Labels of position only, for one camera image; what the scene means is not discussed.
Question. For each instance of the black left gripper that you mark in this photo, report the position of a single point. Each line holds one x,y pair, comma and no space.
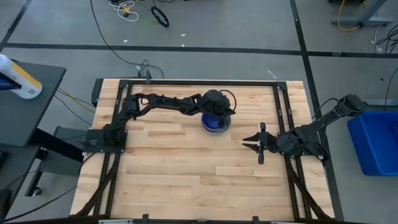
214,102

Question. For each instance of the blue plastic bowl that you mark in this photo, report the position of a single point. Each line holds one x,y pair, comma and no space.
211,123

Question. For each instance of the grey metal stand leg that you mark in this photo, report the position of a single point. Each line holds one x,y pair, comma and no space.
363,20

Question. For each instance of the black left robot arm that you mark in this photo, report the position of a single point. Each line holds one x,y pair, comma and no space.
161,102

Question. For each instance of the black aluminium rig frame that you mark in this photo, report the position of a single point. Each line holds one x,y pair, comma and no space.
202,83

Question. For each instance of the black side desk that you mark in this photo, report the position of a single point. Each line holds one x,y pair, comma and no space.
25,105

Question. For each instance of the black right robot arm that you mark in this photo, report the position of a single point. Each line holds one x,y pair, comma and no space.
323,119

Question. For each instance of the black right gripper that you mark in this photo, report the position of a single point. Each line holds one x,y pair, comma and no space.
270,143

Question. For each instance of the blue plastic bin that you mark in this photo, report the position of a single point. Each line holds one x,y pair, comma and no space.
376,143

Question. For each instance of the white bottle yellow label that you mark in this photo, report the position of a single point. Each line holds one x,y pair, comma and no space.
20,79

